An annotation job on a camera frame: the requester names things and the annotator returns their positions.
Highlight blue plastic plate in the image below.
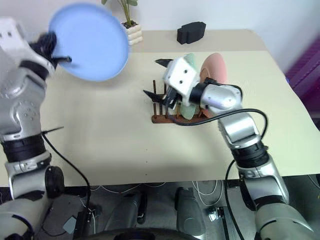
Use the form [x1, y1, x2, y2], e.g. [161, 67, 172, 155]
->
[47, 2, 133, 82]

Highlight white bubbly plant pot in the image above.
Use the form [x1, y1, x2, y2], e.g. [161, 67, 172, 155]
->
[121, 20, 144, 47]

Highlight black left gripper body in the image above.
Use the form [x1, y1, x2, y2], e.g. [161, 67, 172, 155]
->
[28, 30, 60, 67]

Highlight dark rounded leg shape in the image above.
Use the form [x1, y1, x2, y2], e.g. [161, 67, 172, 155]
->
[174, 186, 205, 234]
[109, 191, 149, 226]

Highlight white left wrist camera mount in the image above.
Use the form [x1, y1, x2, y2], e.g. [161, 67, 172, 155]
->
[0, 16, 29, 55]

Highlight purple ribbed object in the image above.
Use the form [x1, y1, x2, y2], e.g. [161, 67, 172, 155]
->
[284, 41, 320, 106]

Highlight pink plastic plate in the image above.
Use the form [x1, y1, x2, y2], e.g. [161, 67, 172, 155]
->
[198, 52, 229, 119]

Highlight green plastic plate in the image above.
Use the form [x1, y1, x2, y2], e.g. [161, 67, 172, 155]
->
[178, 52, 201, 121]

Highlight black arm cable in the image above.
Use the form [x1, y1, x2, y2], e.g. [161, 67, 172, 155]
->
[172, 108, 269, 240]
[41, 126, 92, 223]

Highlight dark round base shape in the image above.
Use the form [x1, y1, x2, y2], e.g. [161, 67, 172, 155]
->
[84, 226, 202, 240]

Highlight white floor cable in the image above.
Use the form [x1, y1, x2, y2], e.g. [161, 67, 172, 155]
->
[90, 181, 168, 195]
[191, 179, 226, 209]

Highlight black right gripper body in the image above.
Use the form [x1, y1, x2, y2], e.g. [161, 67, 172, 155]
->
[162, 85, 184, 111]

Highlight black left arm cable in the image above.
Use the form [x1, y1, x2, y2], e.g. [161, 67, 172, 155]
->
[41, 126, 92, 223]

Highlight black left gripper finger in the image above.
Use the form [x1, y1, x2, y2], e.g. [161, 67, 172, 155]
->
[53, 55, 74, 64]

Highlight green leafy plant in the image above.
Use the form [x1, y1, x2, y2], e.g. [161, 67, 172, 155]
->
[100, 0, 140, 27]

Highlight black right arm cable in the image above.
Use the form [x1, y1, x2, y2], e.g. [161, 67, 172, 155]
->
[172, 108, 269, 240]

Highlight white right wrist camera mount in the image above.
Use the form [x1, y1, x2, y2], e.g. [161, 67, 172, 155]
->
[163, 55, 200, 106]

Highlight wooden dish rack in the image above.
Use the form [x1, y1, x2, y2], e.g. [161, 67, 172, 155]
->
[150, 79, 214, 125]

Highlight black foam block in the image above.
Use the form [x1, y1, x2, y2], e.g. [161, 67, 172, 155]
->
[176, 21, 207, 46]

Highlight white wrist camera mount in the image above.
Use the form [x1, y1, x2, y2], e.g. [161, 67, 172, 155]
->
[163, 55, 200, 106]
[0, 16, 29, 55]

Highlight black metal floor bracket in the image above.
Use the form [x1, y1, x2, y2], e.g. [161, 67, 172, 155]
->
[206, 205, 238, 240]

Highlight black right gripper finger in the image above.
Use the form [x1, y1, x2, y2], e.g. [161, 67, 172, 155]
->
[154, 58, 175, 69]
[142, 89, 167, 103]

